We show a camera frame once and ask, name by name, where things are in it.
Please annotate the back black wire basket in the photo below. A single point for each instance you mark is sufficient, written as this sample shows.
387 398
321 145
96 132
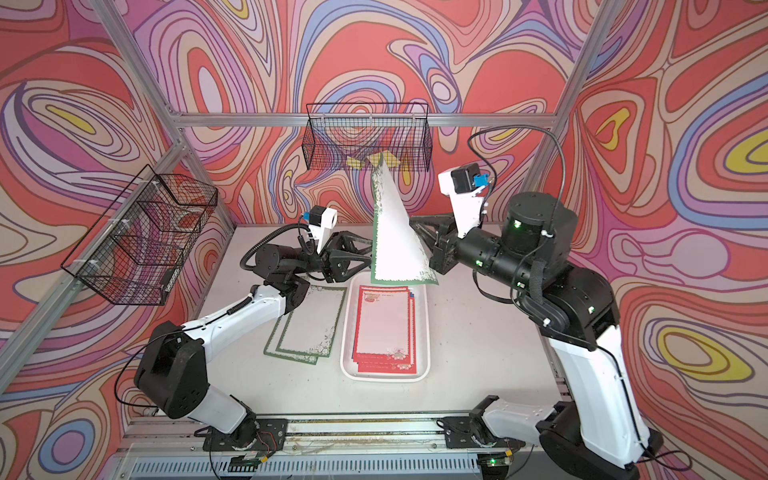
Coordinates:
335 130

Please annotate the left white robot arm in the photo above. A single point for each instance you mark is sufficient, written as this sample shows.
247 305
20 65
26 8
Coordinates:
173 370

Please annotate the yellow sticky note small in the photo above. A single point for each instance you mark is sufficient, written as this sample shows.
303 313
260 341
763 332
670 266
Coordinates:
353 164

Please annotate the red bordered stationery sheet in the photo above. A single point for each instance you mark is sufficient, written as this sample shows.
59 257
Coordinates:
384 338

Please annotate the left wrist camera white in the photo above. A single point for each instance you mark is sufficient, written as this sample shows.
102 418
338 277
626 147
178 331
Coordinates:
321 221

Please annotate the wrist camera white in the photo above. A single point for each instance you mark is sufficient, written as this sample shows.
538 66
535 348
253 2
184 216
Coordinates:
464 186
321 221

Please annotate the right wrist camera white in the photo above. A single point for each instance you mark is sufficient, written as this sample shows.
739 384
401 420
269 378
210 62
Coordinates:
464 186

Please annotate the white plastic storage tray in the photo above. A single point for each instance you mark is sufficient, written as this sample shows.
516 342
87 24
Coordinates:
422 334

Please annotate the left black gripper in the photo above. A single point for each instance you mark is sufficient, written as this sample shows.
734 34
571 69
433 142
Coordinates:
329 263

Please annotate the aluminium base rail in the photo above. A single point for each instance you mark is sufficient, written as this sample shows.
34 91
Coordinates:
392 445

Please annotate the yellow sticky note large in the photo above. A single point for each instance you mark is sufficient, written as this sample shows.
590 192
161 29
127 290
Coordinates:
387 157

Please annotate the left black wire basket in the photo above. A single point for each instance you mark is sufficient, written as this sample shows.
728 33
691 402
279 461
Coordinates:
136 250

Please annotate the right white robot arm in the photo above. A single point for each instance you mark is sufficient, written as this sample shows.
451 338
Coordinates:
597 432

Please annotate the black wire basket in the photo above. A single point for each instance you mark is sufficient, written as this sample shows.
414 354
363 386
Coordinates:
136 250
335 130

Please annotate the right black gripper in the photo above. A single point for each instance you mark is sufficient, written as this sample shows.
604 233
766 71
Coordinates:
444 249

